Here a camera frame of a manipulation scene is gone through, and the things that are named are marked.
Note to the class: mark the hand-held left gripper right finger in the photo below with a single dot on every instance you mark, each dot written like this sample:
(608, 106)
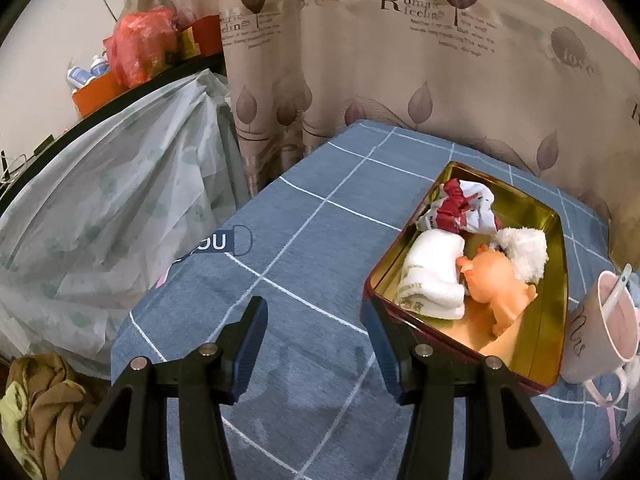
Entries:
(395, 385)

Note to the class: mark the white blue bottle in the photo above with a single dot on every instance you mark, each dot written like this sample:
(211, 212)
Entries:
(80, 77)
(98, 65)

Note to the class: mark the brown cloth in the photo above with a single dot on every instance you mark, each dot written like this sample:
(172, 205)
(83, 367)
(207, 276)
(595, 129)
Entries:
(55, 400)

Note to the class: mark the white spoon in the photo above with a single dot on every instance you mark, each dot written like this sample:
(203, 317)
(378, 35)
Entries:
(617, 287)

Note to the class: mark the pink mug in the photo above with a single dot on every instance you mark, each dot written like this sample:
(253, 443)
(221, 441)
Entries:
(595, 330)

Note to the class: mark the white fluffy sock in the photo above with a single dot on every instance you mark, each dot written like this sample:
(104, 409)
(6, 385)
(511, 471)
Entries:
(525, 255)

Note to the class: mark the beige leaf print curtain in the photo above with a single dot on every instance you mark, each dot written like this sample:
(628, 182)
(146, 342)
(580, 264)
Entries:
(375, 85)

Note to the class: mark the orange rubber toy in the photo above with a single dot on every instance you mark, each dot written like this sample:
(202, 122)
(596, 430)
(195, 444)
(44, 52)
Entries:
(495, 280)

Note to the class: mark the white towel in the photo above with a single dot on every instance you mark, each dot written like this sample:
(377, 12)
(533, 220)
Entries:
(430, 270)

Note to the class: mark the white printed plastic sheet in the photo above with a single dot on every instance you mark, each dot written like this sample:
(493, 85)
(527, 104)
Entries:
(125, 200)

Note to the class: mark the red ruffled white sock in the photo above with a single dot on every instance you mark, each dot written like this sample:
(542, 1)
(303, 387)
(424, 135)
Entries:
(480, 205)

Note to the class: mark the yellow green cloth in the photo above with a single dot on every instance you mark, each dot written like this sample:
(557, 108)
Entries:
(17, 405)

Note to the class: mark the orange plastic bag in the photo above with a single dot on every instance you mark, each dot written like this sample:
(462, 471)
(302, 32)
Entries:
(135, 45)

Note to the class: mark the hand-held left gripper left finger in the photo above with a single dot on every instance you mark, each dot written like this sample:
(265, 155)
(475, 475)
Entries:
(247, 345)

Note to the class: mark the orange storage box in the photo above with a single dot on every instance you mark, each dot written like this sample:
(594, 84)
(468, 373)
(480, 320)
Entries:
(95, 92)

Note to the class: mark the blue checked tablecloth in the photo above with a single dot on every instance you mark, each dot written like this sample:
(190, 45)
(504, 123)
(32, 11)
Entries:
(300, 260)

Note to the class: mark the red and gold tin box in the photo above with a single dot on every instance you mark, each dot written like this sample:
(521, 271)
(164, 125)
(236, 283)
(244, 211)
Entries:
(545, 310)

